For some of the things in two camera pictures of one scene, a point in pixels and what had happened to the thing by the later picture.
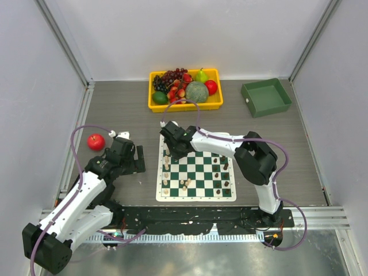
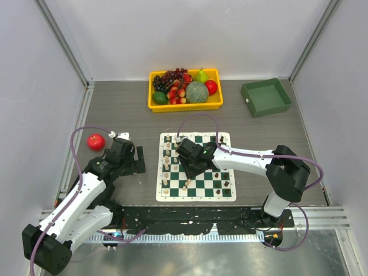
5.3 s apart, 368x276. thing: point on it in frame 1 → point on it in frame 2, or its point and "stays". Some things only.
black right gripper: [176, 156] → [190, 173]
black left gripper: [138, 164] stays
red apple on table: [96, 142] stays
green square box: [266, 98] stays
